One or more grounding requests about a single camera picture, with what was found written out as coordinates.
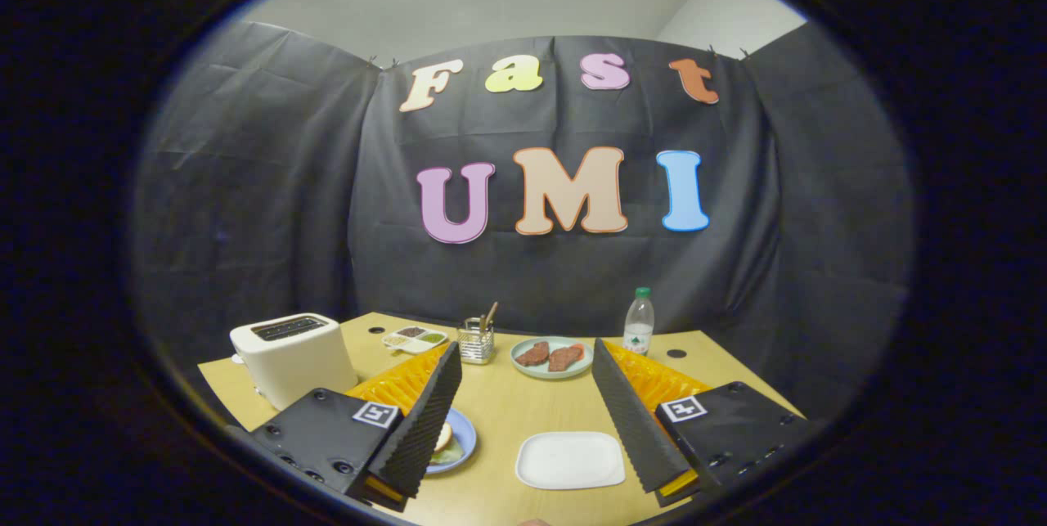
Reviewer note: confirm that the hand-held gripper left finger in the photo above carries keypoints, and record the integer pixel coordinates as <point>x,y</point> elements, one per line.
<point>425,428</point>

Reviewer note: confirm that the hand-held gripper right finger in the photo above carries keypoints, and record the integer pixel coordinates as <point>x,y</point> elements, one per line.
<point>634,428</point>

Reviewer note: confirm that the toasted bread slice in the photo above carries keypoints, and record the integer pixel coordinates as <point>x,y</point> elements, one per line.
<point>443,436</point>

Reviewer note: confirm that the green lettuce leaf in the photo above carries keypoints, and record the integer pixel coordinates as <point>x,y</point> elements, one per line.
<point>450,456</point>

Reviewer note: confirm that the light blue round plate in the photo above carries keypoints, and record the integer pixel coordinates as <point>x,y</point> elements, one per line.
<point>466,432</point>

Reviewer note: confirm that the white square plate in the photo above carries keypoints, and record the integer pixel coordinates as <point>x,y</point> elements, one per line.
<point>570,460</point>

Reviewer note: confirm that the white divided condiment dish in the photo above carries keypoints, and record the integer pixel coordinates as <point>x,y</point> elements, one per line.
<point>413,340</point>

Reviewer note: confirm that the pale green round plate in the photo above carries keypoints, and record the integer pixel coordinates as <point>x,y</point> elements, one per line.
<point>552,375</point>

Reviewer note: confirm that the brown meat patty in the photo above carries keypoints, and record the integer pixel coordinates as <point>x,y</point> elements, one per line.
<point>532,354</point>
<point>564,358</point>

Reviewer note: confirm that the clear plastic water bottle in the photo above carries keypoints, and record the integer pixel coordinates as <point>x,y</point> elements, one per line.
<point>638,325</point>

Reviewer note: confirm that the brown wooden spoon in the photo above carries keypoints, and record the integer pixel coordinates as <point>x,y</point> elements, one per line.
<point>490,312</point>

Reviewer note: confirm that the cream white toaster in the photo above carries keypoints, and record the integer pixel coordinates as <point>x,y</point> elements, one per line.
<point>298,366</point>

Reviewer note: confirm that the black backdrop cloth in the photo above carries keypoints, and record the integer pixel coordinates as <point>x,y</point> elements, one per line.
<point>245,207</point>

